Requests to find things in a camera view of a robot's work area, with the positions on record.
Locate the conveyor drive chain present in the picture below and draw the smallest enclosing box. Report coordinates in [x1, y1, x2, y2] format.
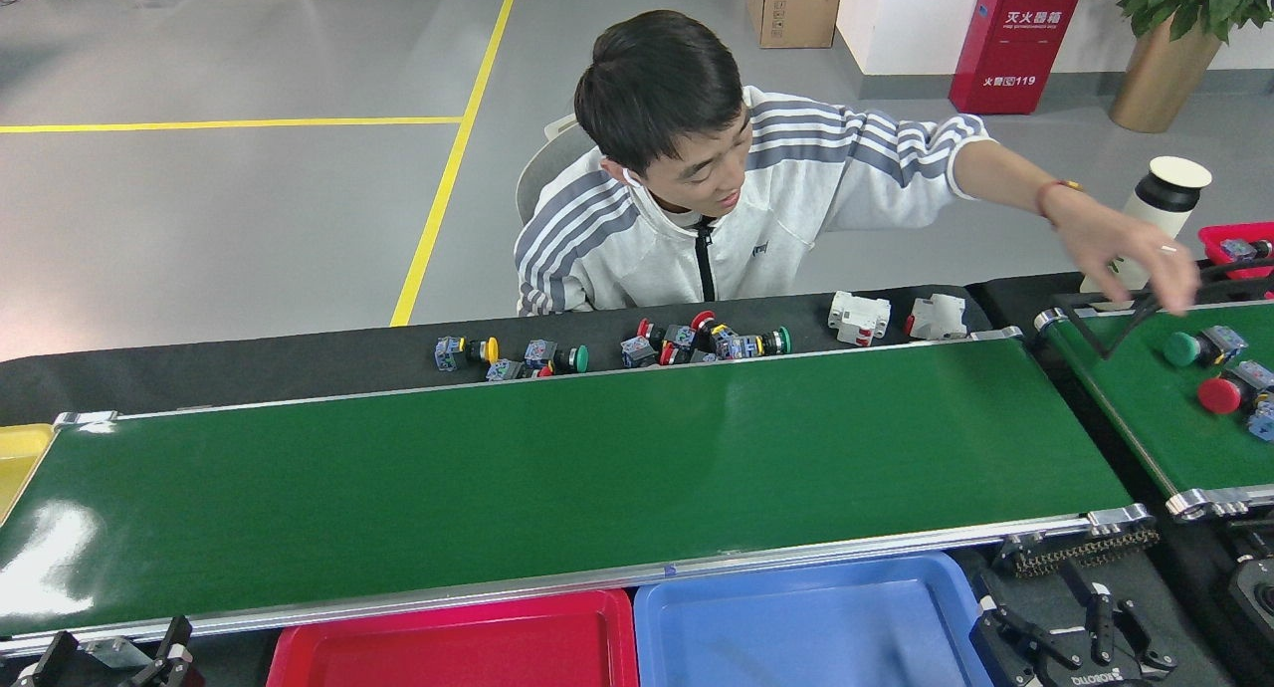
[1010, 526, 1162, 580]

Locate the red fire extinguisher cabinet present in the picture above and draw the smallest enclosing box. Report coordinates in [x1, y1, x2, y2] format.
[948, 0, 1089, 116]

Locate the black guide frame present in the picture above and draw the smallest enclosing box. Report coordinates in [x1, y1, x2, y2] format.
[1053, 257, 1274, 361]

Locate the green plant in gold pot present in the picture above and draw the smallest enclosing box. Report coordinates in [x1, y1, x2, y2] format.
[1103, 0, 1274, 134]

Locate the white circuit breaker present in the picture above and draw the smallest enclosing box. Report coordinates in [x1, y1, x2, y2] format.
[828, 291, 892, 347]
[904, 294, 969, 342]

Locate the blue plastic tray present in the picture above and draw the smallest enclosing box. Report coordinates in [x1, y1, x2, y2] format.
[633, 551, 996, 687]

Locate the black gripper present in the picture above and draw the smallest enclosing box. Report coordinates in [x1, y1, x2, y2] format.
[970, 579, 1180, 687]

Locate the grey office chair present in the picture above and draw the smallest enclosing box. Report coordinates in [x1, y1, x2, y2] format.
[515, 113, 598, 228]

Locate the person's left hand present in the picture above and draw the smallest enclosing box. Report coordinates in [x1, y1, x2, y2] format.
[1055, 191, 1202, 317]

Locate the person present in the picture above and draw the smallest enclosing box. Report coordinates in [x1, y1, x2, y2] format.
[513, 10, 1202, 318]

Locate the white bottle with black lid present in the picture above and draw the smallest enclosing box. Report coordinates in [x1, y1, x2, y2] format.
[1080, 156, 1213, 300]

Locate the small red parts bin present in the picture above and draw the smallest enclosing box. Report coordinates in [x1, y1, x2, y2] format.
[1197, 222, 1274, 300]

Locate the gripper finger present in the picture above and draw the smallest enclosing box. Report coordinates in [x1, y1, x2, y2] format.
[15, 630, 81, 687]
[121, 615, 205, 687]

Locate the black conveyor motor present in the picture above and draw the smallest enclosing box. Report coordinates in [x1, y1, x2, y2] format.
[1226, 553, 1274, 658]

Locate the green feeder conveyor belt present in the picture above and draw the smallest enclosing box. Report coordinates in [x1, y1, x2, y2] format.
[1033, 299, 1274, 524]

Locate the cardboard box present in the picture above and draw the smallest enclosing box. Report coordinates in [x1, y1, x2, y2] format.
[746, 0, 847, 50]

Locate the long green conveyor belt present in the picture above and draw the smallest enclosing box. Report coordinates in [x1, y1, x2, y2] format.
[0, 327, 1161, 660]

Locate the red string bracelet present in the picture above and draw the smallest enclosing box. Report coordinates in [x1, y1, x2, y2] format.
[1033, 177, 1086, 222]

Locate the red plastic tray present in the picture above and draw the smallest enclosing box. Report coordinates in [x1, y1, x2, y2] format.
[266, 587, 640, 687]

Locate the yellow plastic tray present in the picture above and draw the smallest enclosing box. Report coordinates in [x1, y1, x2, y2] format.
[0, 423, 58, 529]

